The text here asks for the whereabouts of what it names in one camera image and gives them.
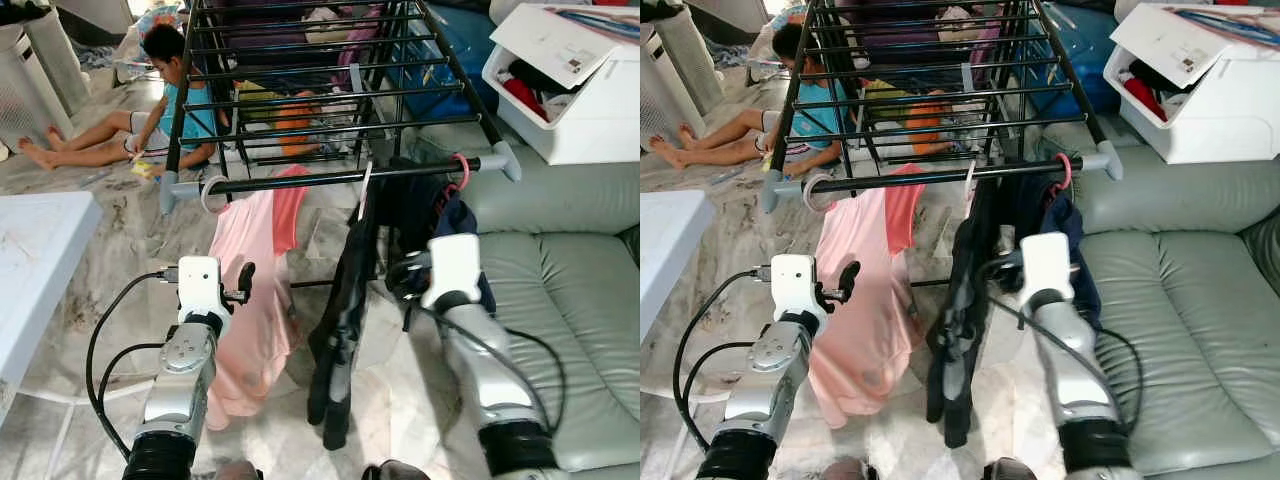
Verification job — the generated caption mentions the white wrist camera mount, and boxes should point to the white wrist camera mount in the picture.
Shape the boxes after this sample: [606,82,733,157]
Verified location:
[1019,231,1077,307]
[769,253,820,324]
[421,233,484,310]
[177,256,223,324]

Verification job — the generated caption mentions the white perforated air purifier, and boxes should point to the white perforated air purifier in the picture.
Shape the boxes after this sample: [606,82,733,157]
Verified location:
[0,25,73,151]
[640,25,682,151]

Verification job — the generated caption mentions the orange garment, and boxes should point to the orange garment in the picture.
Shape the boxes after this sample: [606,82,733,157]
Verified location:
[274,91,317,157]
[904,89,947,157]

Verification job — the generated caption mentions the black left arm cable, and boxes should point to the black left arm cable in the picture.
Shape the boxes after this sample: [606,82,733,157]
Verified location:
[86,268,182,461]
[671,267,777,457]

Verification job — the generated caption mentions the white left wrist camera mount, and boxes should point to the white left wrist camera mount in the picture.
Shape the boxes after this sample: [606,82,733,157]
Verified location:
[769,253,820,324]
[177,256,223,324]

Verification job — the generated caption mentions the child in teal shirt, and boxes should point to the child in teal shirt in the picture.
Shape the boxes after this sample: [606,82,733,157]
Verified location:
[649,21,843,177]
[17,24,223,183]

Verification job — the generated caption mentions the navy hanging garment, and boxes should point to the navy hanging garment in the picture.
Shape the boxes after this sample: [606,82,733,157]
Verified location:
[999,158,1103,333]
[398,158,497,319]

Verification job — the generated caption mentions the grey right robot leg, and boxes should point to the grey right robot leg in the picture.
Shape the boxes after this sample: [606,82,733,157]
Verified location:
[361,459,432,480]
[984,457,1052,480]

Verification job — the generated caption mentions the pink shirt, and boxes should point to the pink shirt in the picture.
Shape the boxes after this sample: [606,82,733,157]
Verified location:
[807,164,927,432]
[206,164,310,432]

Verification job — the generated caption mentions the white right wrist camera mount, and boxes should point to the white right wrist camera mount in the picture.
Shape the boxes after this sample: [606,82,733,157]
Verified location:
[421,233,484,310]
[1019,231,1077,307]

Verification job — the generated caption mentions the white folding table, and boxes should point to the white folding table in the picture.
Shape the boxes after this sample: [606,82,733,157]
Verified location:
[640,189,707,347]
[0,191,104,423]

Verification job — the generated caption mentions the white lidded storage box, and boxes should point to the white lidded storage box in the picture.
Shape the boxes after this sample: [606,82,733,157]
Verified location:
[481,2,641,167]
[1102,2,1280,167]

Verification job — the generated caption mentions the blue bag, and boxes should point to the blue bag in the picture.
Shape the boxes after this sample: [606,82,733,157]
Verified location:
[398,0,501,123]
[1018,0,1122,117]

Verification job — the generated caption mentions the white ring hanger hook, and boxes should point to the white ring hanger hook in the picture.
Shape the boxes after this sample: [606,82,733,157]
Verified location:
[199,174,233,215]
[802,171,837,214]

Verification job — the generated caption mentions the black metal drying rack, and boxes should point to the black metal drying rack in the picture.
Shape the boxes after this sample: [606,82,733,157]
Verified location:
[158,0,523,217]
[761,0,1124,214]

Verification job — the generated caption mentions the dark long trousers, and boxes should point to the dark long trousers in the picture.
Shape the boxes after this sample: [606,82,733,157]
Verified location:
[924,164,1002,452]
[306,160,403,452]

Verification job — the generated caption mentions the white ribbed tower fan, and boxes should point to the white ribbed tower fan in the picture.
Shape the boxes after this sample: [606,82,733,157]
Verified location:
[25,8,93,117]
[655,8,727,117]

